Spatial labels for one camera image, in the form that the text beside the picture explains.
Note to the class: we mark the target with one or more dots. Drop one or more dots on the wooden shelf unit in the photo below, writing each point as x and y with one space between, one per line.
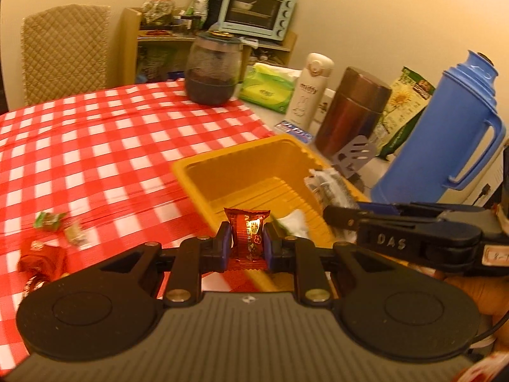
131 47

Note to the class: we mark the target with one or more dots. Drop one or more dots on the red patterned cloth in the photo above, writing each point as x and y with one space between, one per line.
487 371

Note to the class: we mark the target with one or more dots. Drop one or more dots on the green snack bag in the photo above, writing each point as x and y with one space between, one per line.
201 4

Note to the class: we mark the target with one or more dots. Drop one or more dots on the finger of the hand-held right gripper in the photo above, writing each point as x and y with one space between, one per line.
338 217
413 209

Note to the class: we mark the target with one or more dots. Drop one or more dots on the black white snack packet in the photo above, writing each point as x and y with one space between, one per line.
330 187

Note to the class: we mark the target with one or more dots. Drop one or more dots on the red printed snack packet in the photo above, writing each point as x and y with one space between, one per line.
248 238

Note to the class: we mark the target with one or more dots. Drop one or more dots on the white insulated bottle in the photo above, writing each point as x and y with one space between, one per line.
304 95

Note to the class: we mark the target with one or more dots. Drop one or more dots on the chair with quilted beige cover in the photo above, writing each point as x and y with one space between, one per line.
63 55

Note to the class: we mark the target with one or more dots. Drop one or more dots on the red checkered tablecloth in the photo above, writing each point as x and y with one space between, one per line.
119 147

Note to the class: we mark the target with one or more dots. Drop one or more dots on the sunflower seed bag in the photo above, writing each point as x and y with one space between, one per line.
401 103

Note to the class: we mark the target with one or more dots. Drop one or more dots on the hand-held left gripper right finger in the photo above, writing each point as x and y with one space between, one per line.
269 243

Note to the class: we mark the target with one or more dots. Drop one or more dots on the dark glass jar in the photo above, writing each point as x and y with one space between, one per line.
212 83

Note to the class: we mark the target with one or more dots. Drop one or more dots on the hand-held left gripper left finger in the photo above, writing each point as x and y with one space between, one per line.
223 239

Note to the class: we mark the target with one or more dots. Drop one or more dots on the white bowl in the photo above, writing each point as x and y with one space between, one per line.
244 4

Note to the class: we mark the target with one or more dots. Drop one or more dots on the blue white gum packet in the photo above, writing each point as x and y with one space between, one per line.
294 129

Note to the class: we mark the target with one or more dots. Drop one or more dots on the grey metal stand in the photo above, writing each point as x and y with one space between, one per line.
358 151

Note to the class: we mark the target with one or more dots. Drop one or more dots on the light blue toaster oven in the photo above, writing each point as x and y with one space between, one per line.
254 10

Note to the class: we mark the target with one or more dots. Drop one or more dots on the green tissue pack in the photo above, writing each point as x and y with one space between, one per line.
266 87

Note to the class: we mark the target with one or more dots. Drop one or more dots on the plastic jar with orange lid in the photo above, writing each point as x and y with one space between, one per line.
159 10

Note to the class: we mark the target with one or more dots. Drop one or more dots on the brown metallic canister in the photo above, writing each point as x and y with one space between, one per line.
350 115

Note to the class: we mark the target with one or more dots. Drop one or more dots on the yellow plastic tray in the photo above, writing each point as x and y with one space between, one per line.
238 175

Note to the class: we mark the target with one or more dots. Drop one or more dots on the blue thermos jug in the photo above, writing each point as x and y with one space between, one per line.
433 139

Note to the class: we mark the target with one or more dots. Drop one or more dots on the pale green wrapped candy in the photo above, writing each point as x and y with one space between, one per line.
75 235

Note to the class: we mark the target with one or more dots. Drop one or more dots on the small white cup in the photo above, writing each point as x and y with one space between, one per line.
327 103

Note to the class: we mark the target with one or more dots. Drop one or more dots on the person's right hand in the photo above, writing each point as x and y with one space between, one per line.
485 294

